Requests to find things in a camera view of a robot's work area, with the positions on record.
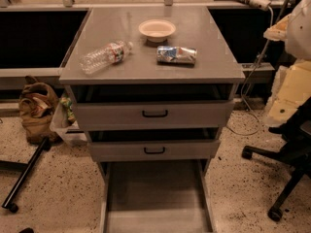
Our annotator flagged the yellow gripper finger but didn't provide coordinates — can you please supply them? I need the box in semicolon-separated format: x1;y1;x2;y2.
263;15;290;42
263;61;311;127

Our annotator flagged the crushed redbull can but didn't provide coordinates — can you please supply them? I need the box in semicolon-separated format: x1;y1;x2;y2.
156;46;197;64

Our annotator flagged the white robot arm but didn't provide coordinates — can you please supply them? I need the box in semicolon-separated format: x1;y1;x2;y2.
263;0;311;127

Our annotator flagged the grey drawer cabinet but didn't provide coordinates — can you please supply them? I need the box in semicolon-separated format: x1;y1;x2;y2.
58;5;246;233

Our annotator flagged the top grey drawer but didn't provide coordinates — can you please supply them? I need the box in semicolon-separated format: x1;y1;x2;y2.
71;85;233;131

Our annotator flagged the bottom open grey drawer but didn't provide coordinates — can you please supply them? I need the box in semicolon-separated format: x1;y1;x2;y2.
101;160;217;233

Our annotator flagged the middle grey drawer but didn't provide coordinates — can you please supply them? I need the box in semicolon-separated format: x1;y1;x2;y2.
89;128;220;162

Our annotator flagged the black office chair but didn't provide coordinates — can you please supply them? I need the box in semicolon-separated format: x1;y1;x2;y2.
242;98;311;221

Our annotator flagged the white paper bowl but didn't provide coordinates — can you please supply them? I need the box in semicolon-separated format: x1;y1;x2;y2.
138;19;176;43

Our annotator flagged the clear plastic water bottle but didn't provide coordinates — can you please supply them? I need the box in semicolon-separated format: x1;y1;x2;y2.
80;41;133;75

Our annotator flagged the clear plastic bin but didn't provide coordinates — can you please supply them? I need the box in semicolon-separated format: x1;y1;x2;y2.
50;92;86;147

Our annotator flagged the black stand leg with caster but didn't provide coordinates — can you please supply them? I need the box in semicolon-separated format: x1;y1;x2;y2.
0;137;52;213

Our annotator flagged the grey hanging cable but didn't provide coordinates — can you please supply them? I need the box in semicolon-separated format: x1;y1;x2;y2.
226;6;276;137

